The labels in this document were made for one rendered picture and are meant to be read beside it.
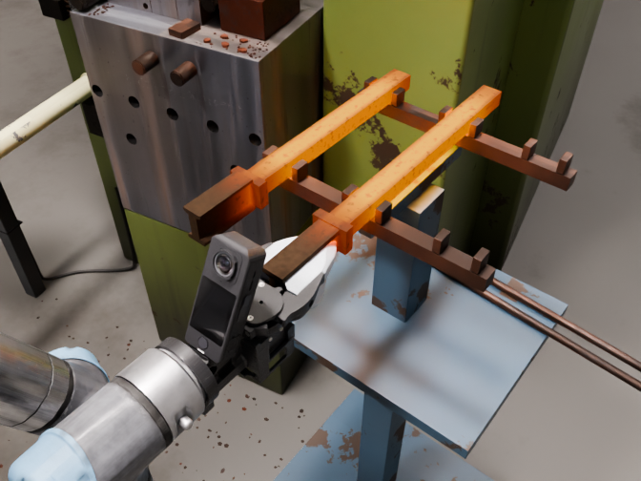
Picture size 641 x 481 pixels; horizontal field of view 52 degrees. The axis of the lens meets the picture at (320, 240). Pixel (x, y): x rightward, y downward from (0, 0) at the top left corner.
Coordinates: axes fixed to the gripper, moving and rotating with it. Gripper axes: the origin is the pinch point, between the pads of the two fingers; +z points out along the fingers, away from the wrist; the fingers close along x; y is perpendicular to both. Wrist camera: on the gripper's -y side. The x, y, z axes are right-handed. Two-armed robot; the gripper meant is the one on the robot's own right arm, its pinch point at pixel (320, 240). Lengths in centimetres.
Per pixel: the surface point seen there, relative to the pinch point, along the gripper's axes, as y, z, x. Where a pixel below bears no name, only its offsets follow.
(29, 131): 31, 13, -89
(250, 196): 0.8, 1.3, -11.4
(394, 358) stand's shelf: 26.4, 9.6, 5.2
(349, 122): -0.3, 19.1, -10.6
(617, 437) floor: 94, 68, 35
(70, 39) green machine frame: 22, 33, -99
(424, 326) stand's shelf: 26.4, 16.9, 5.5
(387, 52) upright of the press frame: 7, 49, -25
